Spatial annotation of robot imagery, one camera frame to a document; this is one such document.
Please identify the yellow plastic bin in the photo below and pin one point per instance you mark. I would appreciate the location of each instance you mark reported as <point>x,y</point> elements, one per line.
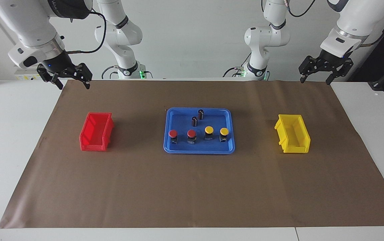
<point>294,134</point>

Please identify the blue plastic tray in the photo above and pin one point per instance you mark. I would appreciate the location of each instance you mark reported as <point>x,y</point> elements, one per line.
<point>212,147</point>

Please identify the yellow push button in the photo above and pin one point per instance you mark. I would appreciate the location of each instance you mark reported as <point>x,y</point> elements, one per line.
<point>209,130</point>
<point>224,131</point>

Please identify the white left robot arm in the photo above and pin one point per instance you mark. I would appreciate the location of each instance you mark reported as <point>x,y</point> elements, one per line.
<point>353,20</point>

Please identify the red plastic bin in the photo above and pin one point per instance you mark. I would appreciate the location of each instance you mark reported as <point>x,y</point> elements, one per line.
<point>94,132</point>

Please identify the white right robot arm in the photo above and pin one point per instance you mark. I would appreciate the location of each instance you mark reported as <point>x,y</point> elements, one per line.
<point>27,26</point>

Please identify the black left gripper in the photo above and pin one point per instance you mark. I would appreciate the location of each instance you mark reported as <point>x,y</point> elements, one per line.
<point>331,59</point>

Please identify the white wall box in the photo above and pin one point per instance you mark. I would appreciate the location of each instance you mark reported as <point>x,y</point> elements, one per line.
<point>24,76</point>

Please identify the brown paper mat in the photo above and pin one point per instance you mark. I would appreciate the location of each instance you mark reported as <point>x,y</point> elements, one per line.
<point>192,187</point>

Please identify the black cylindrical capacitor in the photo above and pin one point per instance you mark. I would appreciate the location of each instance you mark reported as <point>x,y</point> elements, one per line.
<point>200,114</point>
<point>194,122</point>

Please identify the red push button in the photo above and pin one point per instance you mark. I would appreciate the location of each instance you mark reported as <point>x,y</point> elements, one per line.
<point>173,134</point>
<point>191,134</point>

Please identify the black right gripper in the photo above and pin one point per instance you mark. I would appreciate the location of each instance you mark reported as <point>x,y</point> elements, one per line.
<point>59,62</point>

